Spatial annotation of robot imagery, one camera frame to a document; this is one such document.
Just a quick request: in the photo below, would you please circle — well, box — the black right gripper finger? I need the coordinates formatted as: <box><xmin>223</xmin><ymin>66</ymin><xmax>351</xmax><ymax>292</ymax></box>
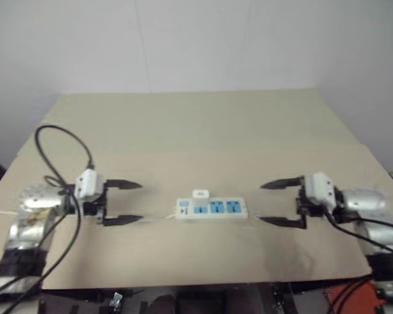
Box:
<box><xmin>257</xmin><ymin>215</ymin><xmax>308</xmax><ymax>230</ymax></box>
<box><xmin>260</xmin><ymin>175</ymin><xmax>304</xmax><ymax>191</ymax></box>

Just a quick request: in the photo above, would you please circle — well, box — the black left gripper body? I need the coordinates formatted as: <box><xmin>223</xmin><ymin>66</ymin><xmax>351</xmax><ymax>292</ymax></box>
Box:
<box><xmin>73</xmin><ymin>187</ymin><xmax>108</xmax><ymax>223</ymax></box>

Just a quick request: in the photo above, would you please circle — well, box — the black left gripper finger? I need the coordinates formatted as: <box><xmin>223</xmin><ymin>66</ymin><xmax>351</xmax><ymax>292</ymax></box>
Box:
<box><xmin>100</xmin><ymin>214</ymin><xmax>145</xmax><ymax>228</ymax></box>
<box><xmin>103</xmin><ymin>178</ymin><xmax>143</xmax><ymax>198</ymax></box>

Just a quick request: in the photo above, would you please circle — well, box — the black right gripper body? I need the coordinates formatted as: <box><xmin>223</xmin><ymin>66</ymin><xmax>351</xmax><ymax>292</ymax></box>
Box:
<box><xmin>295</xmin><ymin>175</ymin><xmax>324</xmax><ymax>220</ymax></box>

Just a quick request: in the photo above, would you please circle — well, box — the white blue power strip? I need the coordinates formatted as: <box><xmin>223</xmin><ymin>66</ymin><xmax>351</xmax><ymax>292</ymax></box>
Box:
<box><xmin>174</xmin><ymin>196</ymin><xmax>250</xmax><ymax>221</ymax></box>

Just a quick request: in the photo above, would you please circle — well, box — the white charger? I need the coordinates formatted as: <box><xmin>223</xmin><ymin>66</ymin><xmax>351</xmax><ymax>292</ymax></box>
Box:
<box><xmin>191</xmin><ymin>189</ymin><xmax>210</xmax><ymax>208</ymax></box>

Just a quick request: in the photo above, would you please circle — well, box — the small metal clip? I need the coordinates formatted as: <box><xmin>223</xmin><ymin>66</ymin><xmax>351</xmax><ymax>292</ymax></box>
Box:
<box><xmin>108</xmin><ymin>292</ymin><xmax>124</xmax><ymax>309</ymax></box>

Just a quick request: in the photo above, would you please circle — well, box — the tan cardboard sheet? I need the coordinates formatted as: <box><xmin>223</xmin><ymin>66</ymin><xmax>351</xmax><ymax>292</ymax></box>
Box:
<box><xmin>0</xmin><ymin>92</ymin><xmax>393</xmax><ymax>290</ymax></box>

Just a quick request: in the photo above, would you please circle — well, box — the orange object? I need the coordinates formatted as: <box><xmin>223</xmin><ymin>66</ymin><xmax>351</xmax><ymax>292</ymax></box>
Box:
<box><xmin>323</xmin><ymin>277</ymin><xmax>386</xmax><ymax>314</ymax></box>

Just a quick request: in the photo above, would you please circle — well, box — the black grey device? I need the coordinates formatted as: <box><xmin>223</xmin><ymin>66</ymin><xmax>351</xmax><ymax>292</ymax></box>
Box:
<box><xmin>374</xmin><ymin>280</ymin><xmax>393</xmax><ymax>299</ymax></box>

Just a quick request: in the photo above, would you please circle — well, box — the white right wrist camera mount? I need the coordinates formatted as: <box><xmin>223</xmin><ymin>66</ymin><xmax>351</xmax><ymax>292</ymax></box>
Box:
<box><xmin>303</xmin><ymin>171</ymin><xmax>337</xmax><ymax>207</ymax></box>

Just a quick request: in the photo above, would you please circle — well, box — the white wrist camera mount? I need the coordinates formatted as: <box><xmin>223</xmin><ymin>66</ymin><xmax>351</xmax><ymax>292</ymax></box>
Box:
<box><xmin>303</xmin><ymin>171</ymin><xmax>337</xmax><ymax>207</ymax></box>
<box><xmin>74</xmin><ymin>168</ymin><xmax>105</xmax><ymax>199</ymax></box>

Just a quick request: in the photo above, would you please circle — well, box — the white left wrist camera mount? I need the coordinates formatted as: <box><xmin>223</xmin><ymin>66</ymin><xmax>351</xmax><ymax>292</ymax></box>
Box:
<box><xmin>74</xmin><ymin>168</ymin><xmax>105</xmax><ymax>199</ymax></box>

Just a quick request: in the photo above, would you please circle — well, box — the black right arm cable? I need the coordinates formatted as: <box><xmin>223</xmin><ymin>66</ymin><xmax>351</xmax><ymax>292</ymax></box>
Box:
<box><xmin>324</xmin><ymin>209</ymin><xmax>393</xmax><ymax>254</ymax></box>

